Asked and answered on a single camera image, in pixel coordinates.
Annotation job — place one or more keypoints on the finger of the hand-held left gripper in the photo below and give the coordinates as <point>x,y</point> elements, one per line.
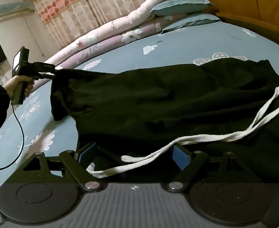
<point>49,67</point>
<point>49,75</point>

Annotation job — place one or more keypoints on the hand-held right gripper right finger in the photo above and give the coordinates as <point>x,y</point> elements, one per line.
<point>181,157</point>

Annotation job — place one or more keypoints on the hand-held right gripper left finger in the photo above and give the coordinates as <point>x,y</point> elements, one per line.
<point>88,153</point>

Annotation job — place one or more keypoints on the person's left hand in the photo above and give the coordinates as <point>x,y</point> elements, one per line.
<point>11,86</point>

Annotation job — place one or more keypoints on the purple floral quilt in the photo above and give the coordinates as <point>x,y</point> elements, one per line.
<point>111,42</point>

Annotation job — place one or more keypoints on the white air conditioner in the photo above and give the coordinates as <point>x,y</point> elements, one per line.
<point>8,8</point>

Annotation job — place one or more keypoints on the patterned curtain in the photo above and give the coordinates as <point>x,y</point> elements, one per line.
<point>87,7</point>

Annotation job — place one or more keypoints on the pink floral quilt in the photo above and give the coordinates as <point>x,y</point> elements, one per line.
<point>120,21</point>

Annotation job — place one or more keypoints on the teal pillow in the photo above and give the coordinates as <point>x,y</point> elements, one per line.
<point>194,22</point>
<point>180,4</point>

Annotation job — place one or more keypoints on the wooden bed headboard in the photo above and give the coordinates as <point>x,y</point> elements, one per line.
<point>248,2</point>

